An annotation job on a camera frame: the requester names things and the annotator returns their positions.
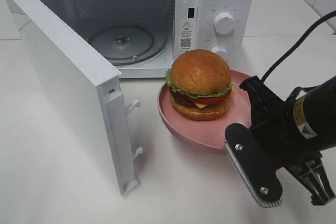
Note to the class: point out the pink round plate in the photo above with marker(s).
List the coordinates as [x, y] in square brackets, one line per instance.
[206, 136]

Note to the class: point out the lower white microwave knob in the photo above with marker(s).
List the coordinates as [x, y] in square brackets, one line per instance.
[221, 51]

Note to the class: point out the burger with lettuce and tomato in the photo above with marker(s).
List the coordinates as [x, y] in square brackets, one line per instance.
[200, 85]

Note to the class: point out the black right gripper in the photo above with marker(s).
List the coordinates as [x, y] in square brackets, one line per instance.
[282, 134]

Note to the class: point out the white warning label sticker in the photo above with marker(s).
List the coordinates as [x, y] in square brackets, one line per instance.
[186, 33]

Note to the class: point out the glass microwave turntable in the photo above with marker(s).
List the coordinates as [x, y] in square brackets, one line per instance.
[128, 44]

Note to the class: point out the white microwave knob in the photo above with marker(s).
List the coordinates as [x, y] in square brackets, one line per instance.
[224, 22]
[221, 51]

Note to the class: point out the upper white microwave knob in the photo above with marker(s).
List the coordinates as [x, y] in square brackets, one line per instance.
[224, 22]

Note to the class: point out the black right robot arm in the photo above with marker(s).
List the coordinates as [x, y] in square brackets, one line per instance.
[326, 92]

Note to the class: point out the white microwave door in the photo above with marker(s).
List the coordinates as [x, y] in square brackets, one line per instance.
[83, 85]

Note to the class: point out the white microwave oven body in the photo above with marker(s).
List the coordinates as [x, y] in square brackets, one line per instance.
[87, 17]

